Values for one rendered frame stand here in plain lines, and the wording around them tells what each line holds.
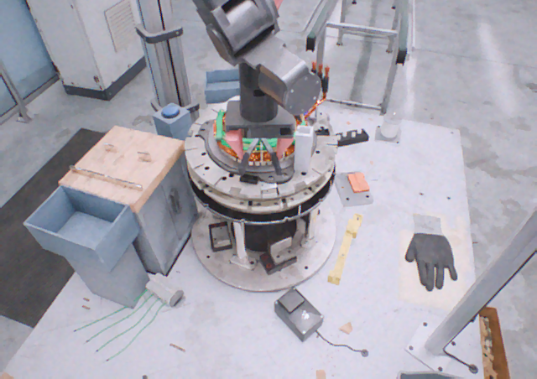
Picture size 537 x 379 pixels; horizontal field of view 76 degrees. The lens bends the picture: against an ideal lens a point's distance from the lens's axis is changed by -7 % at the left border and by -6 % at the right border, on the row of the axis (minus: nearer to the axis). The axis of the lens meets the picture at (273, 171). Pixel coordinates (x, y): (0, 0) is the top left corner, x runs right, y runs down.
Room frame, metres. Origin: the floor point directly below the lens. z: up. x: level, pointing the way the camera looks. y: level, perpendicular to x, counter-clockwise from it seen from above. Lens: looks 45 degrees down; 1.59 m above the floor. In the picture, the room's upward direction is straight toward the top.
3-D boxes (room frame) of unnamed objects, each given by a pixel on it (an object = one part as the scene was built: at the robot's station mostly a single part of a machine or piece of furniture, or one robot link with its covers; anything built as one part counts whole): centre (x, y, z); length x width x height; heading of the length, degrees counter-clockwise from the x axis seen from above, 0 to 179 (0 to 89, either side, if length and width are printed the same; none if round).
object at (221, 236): (0.54, 0.13, 0.83); 0.05 x 0.04 x 0.02; 14
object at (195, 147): (0.60, 0.03, 1.09); 0.32 x 0.32 x 0.01
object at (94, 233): (0.41, 0.37, 0.92); 0.17 x 0.11 x 0.28; 71
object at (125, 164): (0.56, 0.32, 1.05); 0.20 x 0.19 x 0.02; 161
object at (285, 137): (0.46, 0.01, 1.21); 0.07 x 0.07 x 0.09; 2
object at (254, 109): (0.46, 0.02, 1.28); 0.10 x 0.07 x 0.07; 92
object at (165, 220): (0.56, 0.32, 0.91); 0.19 x 0.19 x 0.26; 71
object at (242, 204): (0.47, 0.09, 1.05); 0.09 x 0.04 x 0.01; 76
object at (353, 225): (0.53, -0.19, 0.80); 0.22 x 0.04 x 0.03; 157
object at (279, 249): (0.49, -0.02, 0.85); 0.06 x 0.04 x 0.05; 118
